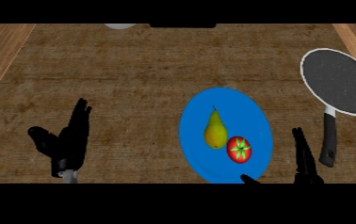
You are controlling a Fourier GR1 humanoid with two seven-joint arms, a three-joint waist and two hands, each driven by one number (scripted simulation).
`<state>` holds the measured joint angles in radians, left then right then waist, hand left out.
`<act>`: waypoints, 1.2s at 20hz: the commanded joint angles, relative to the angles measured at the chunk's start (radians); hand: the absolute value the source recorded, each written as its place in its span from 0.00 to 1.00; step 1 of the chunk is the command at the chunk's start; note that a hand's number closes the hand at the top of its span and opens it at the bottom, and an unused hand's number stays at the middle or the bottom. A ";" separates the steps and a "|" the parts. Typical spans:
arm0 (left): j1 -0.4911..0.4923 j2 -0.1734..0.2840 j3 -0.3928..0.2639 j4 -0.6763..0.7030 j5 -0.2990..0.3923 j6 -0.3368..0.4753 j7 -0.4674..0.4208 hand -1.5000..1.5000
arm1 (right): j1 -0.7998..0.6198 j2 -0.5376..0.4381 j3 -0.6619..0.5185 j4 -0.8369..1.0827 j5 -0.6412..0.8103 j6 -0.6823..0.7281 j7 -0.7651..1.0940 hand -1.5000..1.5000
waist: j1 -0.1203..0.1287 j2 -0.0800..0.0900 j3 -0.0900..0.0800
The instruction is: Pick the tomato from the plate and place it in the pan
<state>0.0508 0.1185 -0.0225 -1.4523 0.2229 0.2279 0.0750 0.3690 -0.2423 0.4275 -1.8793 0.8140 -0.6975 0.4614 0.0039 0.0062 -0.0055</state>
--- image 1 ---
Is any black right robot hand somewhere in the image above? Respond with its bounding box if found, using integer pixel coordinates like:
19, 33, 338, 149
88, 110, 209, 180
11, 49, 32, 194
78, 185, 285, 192
239, 126, 324, 184

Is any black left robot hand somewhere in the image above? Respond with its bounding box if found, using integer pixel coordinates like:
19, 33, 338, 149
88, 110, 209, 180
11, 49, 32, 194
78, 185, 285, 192
26, 97, 92, 179

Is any red tomato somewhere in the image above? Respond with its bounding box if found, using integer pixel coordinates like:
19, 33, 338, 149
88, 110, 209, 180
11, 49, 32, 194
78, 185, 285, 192
225, 136, 252, 165

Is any blue plate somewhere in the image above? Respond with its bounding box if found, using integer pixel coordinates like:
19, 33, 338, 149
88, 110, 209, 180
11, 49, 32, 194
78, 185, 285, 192
177, 87, 273, 184

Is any dark grey frying pan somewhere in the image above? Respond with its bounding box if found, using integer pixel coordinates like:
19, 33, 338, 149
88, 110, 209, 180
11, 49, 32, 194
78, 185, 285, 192
298, 47, 356, 168

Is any yellow-green pear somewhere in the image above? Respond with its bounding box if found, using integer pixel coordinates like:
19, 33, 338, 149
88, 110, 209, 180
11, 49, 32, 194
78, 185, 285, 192
202, 105, 228, 150

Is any pale grey round object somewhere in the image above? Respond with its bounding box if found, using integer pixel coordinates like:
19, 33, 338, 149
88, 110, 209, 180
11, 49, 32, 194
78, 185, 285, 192
103, 24, 137, 30

